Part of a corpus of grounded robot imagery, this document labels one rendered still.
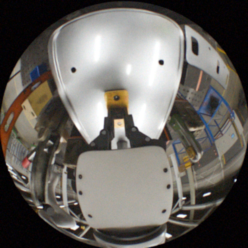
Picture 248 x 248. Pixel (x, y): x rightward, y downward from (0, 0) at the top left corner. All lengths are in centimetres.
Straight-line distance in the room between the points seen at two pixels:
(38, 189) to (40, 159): 7
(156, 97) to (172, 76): 5
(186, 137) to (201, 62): 18
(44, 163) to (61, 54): 19
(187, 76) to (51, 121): 29
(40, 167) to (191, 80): 35
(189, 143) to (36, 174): 31
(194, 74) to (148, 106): 14
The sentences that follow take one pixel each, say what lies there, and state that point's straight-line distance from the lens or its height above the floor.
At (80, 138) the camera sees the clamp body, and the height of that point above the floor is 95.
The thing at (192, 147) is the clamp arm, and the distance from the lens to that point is 21.
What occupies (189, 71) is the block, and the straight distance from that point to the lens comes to 21.
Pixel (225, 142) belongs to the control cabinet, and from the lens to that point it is 806.
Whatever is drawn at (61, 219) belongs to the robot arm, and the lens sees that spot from 53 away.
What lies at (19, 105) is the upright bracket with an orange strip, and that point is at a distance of 16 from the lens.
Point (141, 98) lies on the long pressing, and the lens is 15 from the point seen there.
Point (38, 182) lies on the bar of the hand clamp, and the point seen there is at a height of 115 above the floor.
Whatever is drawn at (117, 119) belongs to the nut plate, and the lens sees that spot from 17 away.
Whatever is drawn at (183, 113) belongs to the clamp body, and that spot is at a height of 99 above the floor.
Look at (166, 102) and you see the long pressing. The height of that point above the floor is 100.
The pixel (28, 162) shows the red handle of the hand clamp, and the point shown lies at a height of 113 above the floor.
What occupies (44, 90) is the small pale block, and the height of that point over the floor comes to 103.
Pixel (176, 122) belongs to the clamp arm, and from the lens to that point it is 23.
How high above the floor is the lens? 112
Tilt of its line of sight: 41 degrees down
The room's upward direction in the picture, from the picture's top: 174 degrees clockwise
